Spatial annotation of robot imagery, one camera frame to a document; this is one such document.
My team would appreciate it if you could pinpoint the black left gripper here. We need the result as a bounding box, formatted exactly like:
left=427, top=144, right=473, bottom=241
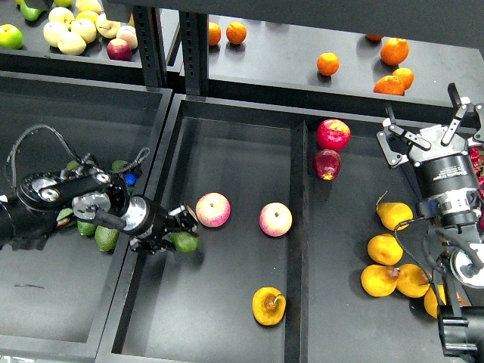
left=123, top=195, right=199, bottom=254

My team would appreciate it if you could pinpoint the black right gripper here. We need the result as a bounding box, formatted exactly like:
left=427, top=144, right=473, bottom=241
left=377, top=82, right=483, bottom=199

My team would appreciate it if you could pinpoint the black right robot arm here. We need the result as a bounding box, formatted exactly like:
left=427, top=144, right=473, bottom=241
left=377, top=83, right=483, bottom=362

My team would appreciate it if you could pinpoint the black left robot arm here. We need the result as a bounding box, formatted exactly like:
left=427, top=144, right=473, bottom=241
left=1, top=124, right=199, bottom=253

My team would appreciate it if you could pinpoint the green avocado under arm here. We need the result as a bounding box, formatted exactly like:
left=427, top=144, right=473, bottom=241
left=76, top=220, right=97, bottom=237

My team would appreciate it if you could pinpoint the dark green avocado left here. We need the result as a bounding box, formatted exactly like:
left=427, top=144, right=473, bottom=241
left=95, top=226, right=120, bottom=252

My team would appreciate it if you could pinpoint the yellow pear top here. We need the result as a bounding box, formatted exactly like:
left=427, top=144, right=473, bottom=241
left=375, top=191, right=414, bottom=231

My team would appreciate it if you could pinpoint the pale yellow pear right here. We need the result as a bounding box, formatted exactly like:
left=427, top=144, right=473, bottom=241
left=95, top=13, right=121, bottom=39

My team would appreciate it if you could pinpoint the pale yellow pear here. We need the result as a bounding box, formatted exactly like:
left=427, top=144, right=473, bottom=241
left=95, top=13, right=121, bottom=39
left=70, top=18, right=98, bottom=44
left=43, top=21, right=69, bottom=48
left=57, top=32, right=87, bottom=55
left=48, top=7, right=75, bottom=28

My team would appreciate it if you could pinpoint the pale yellow pear front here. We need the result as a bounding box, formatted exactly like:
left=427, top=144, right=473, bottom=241
left=57, top=32, right=87, bottom=55

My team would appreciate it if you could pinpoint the pale yellow pear centre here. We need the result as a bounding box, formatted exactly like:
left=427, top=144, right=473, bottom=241
left=70, top=18, right=98, bottom=44

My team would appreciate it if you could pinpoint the pale yellow pear left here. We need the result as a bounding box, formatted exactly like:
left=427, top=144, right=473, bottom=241
left=43, top=21, right=69, bottom=48

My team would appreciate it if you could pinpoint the pale yellow pear back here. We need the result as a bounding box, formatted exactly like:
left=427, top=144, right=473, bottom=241
left=48, top=7, right=75, bottom=28

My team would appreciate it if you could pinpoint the orange small right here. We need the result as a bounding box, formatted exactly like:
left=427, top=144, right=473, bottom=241
left=392, top=67, right=415, bottom=90

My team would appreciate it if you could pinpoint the orange front right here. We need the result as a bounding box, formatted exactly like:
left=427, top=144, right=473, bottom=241
left=374, top=76, right=405, bottom=96

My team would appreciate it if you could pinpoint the pink apple left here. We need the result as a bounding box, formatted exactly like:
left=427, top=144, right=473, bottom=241
left=195, top=192, right=231, bottom=228

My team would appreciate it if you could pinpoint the pink apple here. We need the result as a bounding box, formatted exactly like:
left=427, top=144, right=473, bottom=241
left=195, top=192, right=231, bottom=228
left=259, top=202, right=293, bottom=237

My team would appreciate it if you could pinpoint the large orange upper right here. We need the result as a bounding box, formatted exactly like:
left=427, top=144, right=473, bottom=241
left=380, top=38, right=410, bottom=66

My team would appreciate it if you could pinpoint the bright red apple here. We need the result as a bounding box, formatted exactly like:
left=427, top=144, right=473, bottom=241
left=316, top=119, right=351, bottom=152

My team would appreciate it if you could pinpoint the red chili pepper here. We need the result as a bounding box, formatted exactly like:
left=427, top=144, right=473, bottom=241
left=478, top=176, right=484, bottom=231

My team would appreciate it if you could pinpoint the pink apple right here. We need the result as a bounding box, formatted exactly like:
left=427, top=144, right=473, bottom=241
left=259, top=202, right=293, bottom=237

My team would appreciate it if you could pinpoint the dark red apple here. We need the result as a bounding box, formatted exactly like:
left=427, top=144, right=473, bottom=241
left=312, top=149, right=341, bottom=181

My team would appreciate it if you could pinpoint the orange on shelf centre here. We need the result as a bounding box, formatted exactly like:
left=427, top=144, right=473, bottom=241
left=317, top=52, right=340, bottom=76

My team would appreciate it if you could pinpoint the orange on shelf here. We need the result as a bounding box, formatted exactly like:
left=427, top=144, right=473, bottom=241
left=225, top=21, right=247, bottom=45
left=317, top=52, right=340, bottom=76

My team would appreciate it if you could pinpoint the black centre bin divider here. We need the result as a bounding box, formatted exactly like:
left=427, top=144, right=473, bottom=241
left=284, top=122, right=309, bottom=362

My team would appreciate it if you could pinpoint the red apple on shelf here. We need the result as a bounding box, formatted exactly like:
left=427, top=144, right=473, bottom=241
left=107, top=38, right=132, bottom=61

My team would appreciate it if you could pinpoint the pale pink peach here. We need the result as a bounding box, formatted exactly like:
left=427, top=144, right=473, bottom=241
left=116, top=25, right=138, bottom=50

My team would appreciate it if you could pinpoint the orange on shelf left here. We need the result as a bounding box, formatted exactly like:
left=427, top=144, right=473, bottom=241
left=225, top=21, right=247, bottom=45

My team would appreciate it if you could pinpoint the green apple on shelf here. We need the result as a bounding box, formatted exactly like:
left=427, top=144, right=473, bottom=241
left=0, top=23, right=23, bottom=49

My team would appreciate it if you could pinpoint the orange cut by post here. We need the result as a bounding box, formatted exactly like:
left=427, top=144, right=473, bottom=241
left=208, top=22, right=222, bottom=46

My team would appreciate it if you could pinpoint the black shelf post right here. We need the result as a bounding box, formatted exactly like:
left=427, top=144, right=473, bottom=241
left=178, top=11, right=209, bottom=96

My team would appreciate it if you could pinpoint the black shelf post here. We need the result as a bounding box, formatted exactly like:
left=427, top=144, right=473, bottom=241
left=178, top=11, right=209, bottom=96
left=132, top=5, right=167, bottom=88

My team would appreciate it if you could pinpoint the black shelf post left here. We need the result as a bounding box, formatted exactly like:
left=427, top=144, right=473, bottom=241
left=132, top=5, right=167, bottom=88

